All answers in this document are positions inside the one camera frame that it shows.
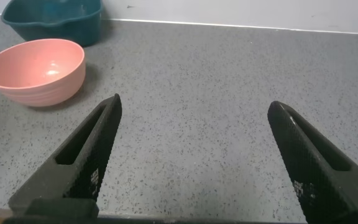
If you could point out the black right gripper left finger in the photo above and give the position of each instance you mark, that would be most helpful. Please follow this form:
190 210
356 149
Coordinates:
82 168

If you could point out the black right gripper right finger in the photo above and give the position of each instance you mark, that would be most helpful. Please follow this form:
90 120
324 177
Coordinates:
315 174

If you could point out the pink ribbed bowl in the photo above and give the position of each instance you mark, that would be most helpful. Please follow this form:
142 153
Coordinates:
33 70

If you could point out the teal square plastic basin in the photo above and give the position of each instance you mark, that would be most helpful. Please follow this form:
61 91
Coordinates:
61 29

